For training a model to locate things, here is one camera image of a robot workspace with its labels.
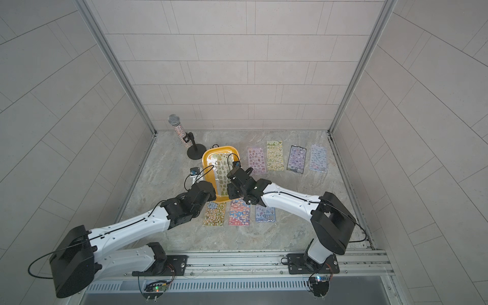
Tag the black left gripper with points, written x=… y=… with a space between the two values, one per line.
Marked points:
x=213 y=194

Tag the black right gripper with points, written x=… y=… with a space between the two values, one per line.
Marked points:
x=231 y=186

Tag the panda sticker sheet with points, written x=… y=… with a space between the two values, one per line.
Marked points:
x=215 y=214

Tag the green dinosaur sticker sheet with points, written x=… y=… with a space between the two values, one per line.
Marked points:
x=221 y=169

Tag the red blue sticker sheet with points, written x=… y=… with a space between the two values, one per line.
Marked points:
x=239 y=213

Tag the pink sticker sheet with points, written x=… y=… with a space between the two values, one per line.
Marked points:
x=257 y=160

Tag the yellow storage box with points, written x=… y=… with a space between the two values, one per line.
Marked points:
x=207 y=165

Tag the blue puffy sticker sheet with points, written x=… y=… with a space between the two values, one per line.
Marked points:
x=265 y=214

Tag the yellow-green sticker sheet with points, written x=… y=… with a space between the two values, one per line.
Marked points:
x=275 y=160

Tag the purple bonbon sticker sheet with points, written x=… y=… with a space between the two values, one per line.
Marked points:
x=296 y=160

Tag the light blue sticker sheet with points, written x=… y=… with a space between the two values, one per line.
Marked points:
x=318 y=159

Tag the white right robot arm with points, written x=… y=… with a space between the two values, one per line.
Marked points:
x=332 y=222

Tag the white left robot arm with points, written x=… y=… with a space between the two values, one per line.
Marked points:
x=77 y=261

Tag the black microphone stand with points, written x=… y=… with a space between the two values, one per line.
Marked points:
x=195 y=151

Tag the rhinestone microphone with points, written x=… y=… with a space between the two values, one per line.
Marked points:
x=185 y=137

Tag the left circuit board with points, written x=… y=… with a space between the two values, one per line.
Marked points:
x=157 y=287

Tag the circuit board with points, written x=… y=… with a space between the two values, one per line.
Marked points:
x=317 y=280
x=157 y=287

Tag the right circuit board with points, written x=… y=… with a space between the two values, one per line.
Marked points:
x=317 y=280

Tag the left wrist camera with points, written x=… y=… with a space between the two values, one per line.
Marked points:
x=195 y=174

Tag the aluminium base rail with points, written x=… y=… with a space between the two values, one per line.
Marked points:
x=268 y=263

